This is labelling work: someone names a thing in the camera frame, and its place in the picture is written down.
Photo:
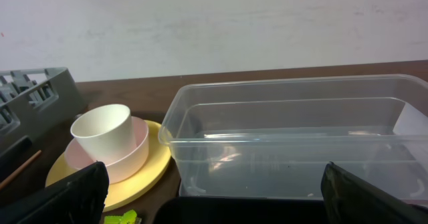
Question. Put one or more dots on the grey plastic dishwasher rack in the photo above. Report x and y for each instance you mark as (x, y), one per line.
(33, 101)

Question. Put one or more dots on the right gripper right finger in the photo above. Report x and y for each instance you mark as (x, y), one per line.
(350, 200)

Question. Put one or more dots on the clear plastic bin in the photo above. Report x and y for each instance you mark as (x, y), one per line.
(273, 138)

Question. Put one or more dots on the green snack wrapper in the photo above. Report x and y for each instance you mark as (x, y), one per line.
(129, 217)

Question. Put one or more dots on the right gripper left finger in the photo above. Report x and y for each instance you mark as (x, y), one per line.
(78, 198)

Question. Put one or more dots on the yellow plate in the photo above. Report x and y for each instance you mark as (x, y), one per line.
(126, 191)

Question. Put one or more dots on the pink bowl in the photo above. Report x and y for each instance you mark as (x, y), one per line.
(77, 158)

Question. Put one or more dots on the cream white cup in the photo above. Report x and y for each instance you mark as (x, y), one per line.
(106, 133)

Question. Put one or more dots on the wooden chopstick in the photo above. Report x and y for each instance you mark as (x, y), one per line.
(19, 170)

